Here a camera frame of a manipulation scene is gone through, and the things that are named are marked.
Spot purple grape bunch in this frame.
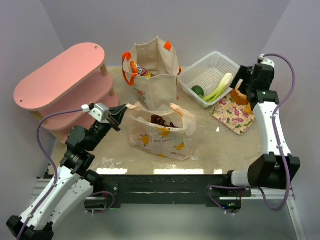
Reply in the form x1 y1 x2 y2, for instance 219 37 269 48
150 114 176 128

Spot canvas tote bag orange handles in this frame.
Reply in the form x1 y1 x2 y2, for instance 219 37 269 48
122 37 181 111

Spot orange yellow snack bag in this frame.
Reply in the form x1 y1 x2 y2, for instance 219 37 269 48
130 61 154 78

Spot orange banana print plastic bag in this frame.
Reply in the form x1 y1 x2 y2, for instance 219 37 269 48
126 102 197 161

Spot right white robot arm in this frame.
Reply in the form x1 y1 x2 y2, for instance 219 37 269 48
228 59 301 190

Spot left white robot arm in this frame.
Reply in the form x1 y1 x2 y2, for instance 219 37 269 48
6 103 128 240

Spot green celery stalks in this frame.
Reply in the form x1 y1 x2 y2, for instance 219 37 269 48
203 73 234 103

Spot orange frosted muffin toy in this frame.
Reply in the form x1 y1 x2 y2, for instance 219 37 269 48
231 83 249 106

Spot orange bread toy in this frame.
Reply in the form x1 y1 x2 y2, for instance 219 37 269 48
244 103 253 115

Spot floral pattern tray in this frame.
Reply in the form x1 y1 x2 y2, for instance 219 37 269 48
210 93 256 135

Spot white plastic basket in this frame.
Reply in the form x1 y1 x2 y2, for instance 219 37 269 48
177 51 240 109

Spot dark green lime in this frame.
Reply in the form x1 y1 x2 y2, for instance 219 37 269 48
191 85 205 98

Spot pink three tier shelf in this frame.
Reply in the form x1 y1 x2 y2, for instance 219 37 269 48
13 42 120 144

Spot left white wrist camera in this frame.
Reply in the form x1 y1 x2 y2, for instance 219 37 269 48
81 102 110 124

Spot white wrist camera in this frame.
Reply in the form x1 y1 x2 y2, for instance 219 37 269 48
257 54 275 68
81 102 110 124

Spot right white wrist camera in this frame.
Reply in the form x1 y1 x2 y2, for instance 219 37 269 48
257 54 275 68

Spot black base mount frame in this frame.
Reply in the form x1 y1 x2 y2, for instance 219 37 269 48
84 170 252 210

